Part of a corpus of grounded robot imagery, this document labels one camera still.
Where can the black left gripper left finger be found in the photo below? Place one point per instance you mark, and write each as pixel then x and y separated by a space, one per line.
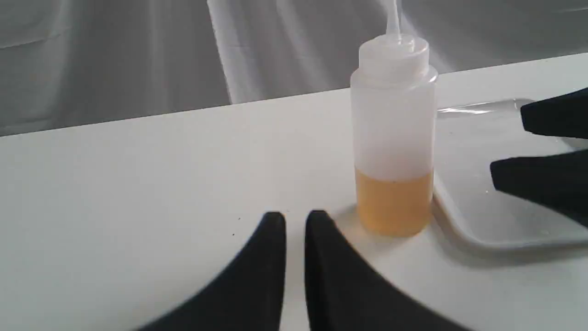
pixel 247 295

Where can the white rectangular plastic tray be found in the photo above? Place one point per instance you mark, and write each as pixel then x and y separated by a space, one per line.
pixel 468 139

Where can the grey backdrop cloth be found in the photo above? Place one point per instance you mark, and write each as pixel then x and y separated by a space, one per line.
pixel 78 62

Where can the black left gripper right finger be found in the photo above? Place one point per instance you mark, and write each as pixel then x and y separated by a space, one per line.
pixel 344 293

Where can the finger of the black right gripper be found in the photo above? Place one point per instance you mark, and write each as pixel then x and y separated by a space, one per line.
pixel 557 182
pixel 561 116

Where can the translucent squeeze bottle amber liquid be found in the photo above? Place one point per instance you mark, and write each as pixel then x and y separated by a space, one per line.
pixel 393 112

